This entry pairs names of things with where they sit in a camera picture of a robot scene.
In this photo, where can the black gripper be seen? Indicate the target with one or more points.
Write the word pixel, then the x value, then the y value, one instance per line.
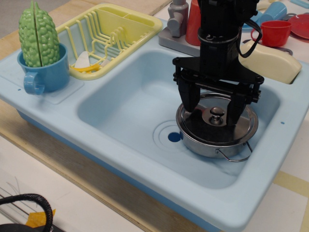
pixel 217 68

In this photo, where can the steel pot lid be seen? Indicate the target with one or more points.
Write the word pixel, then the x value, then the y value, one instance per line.
pixel 207 123

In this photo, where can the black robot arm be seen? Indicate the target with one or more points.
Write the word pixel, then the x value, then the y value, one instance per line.
pixel 226 17

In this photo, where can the cream detergent bottle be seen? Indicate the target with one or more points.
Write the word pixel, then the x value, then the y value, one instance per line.
pixel 272 63

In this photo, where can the grey toy faucet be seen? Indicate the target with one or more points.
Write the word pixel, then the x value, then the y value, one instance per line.
pixel 173 35

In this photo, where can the red plastic tumbler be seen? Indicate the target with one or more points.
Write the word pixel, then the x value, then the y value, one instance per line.
pixel 194 21

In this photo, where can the light blue toy sink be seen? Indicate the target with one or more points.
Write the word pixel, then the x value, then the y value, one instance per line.
pixel 126 120

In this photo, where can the red plastic cup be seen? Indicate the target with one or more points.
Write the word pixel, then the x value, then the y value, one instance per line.
pixel 275 33

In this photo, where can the blue plastic tumbler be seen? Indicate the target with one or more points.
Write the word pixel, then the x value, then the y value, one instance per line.
pixel 276 11

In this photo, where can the red plastic plate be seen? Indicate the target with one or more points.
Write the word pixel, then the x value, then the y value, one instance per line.
pixel 300 25

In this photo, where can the yellow plastic utensil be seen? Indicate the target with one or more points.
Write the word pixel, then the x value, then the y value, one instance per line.
pixel 90 69

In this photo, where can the yellow dish rack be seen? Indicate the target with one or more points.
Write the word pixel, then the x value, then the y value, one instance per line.
pixel 109 33

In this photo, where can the white plastic utensil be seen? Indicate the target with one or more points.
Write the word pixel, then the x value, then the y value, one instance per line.
pixel 82 61

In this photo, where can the blue plastic mug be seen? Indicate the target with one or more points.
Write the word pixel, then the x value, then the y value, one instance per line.
pixel 48 78

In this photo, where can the green bitter melon toy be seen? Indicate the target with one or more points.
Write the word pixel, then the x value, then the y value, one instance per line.
pixel 38 37

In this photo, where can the yellow tape piece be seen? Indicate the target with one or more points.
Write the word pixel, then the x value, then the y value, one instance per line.
pixel 36 220

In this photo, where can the steel pot with handles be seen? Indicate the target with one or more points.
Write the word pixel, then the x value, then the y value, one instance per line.
pixel 214 151

